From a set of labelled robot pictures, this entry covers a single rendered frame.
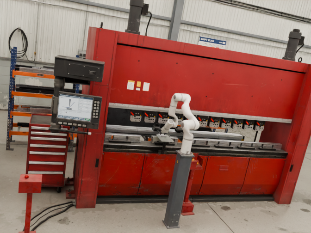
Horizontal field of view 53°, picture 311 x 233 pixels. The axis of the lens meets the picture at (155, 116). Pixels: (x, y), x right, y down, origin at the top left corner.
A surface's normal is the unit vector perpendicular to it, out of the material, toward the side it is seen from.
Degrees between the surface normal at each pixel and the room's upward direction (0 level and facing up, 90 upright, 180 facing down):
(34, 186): 90
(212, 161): 90
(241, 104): 90
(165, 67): 90
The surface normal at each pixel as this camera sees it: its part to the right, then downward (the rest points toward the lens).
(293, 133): -0.94, -0.07
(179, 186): 0.33, 0.28
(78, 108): 0.13, 0.26
